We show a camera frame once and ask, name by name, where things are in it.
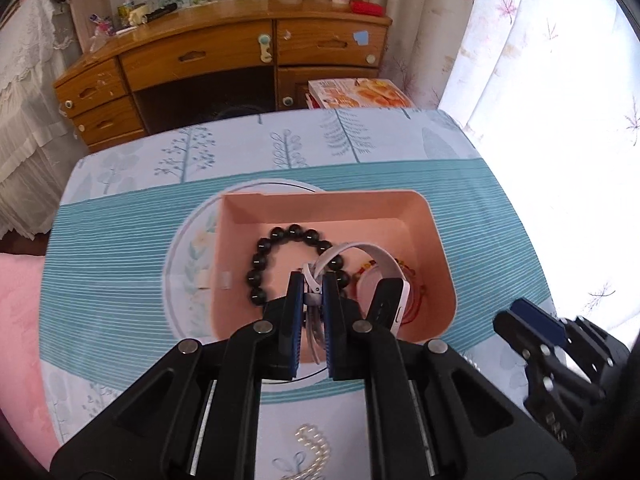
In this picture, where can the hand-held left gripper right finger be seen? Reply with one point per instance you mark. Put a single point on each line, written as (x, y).
(332, 325)

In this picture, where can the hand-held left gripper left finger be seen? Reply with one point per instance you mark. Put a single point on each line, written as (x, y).
(296, 325)

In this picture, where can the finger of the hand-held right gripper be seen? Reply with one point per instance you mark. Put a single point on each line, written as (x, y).
(597, 350)
(540, 320)

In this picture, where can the pink storage box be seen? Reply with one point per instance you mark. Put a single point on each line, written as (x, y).
(320, 210)

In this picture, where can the tree print tablecloth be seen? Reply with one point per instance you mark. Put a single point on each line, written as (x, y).
(125, 260)

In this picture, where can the white sheer leaf curtain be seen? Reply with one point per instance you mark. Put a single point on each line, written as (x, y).
(550, 110)

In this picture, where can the printed food box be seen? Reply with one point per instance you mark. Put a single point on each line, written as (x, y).
(360, 92)

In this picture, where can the pink blanket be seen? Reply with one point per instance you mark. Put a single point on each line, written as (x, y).
(20, 335)

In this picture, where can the white drawer latch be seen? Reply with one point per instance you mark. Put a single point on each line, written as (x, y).
(265, 47)

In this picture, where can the wooden desk with hutch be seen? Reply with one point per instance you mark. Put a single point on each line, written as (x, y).
(200, 55)

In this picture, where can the cream floral curtain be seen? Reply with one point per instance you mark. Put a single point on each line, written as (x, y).
(425, 35)

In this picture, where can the red case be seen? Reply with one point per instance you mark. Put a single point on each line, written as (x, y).
(367, 8)

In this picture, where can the black flashlight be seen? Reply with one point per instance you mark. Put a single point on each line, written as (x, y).
(162, 11)

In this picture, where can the cream mug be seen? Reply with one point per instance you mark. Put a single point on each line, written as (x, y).
(137, 14)

